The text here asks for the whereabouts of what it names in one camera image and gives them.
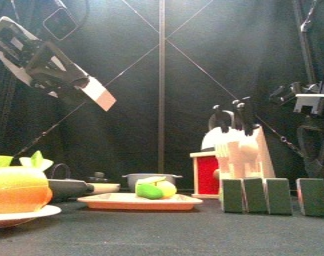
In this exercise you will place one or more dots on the white toy food slice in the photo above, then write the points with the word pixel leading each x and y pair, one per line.
pixel 147 180

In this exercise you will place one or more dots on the grey toy pot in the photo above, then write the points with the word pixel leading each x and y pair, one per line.
pixel 138 177

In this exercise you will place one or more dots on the white green toy leaf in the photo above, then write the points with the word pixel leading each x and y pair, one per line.
pixel 36 161

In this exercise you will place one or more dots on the white round plate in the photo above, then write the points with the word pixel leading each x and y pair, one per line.
pixel 31 215

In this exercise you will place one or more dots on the red wooden box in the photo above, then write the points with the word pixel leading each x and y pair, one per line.
pixel 206 173

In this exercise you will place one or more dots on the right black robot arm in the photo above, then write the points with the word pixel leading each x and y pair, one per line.
pixel 318 146

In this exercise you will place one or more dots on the vertical metal frame pole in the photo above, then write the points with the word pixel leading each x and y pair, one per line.
pixel 160 83

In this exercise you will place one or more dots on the slanted metal frame bar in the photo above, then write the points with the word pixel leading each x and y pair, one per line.
pixel 305 43

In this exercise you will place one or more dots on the white toy pan with lid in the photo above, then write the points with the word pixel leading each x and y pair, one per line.
pixel 103 187

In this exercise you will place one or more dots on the yellow toy food piece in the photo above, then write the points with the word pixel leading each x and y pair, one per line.
pixel 167 189

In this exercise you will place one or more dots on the orange yellow toy fruit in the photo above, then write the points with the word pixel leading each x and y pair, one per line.
pixel 17 190

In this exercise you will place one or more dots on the green block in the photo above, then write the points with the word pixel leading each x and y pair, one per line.
pixel 278 196
pixel 254 196
pixel 231 196
pixel 311 197

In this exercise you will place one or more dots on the dark grey toy kettle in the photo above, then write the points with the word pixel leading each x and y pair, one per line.
pixel 66 188

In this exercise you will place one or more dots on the white wooden knife block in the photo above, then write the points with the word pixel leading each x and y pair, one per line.
pixel 251 160

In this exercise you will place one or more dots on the green toy food piece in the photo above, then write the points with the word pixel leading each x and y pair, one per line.
pixel 147 191

